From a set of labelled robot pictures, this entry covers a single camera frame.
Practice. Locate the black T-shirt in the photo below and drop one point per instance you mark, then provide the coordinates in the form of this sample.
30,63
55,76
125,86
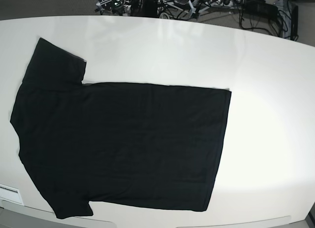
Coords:
141,145

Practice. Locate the black equipment box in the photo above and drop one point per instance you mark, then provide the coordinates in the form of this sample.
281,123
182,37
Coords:
263,10

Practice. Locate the white label plate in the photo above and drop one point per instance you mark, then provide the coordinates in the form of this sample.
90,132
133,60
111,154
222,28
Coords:
10,194

